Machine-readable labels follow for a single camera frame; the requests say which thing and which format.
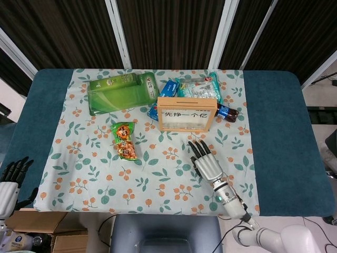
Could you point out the floral tablecloth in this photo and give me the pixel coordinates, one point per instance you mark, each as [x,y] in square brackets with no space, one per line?
[131,184]

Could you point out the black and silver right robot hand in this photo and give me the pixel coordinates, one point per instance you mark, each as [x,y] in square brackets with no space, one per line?
[210,168]

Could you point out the small cola bottle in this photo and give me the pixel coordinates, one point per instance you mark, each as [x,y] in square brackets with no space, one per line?
[227,113]

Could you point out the brown cardboard box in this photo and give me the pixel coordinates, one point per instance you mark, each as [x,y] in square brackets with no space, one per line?
[39,221]

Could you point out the wooden money box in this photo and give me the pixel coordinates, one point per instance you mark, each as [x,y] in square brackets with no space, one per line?
[184,121]

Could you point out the pile of silver coins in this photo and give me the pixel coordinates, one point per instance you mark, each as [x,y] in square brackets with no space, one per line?
[184,128]

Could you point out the green tea gift box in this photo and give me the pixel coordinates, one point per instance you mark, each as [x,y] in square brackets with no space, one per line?
[118,97]

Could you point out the green and orange snack bag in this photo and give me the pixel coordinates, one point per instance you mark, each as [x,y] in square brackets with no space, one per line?
[123,142]

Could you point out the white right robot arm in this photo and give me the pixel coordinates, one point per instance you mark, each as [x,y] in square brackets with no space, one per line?
[231,203]

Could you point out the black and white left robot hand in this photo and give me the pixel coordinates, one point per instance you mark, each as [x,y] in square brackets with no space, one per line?
[8,197]

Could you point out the teal table cover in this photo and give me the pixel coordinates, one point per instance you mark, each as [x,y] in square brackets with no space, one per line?
[276,131]

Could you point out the white bag with blue logo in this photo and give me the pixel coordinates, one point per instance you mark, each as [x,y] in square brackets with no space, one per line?
[17,241]

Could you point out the teal and clear candy bag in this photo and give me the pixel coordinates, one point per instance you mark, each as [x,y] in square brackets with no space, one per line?
[197,88]

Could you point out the dark slatted partition screen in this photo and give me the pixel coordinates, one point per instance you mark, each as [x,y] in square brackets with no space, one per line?
[171,31]

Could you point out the blue cookie pack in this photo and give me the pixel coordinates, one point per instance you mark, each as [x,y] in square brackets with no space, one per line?
[152,112]
[170,89]

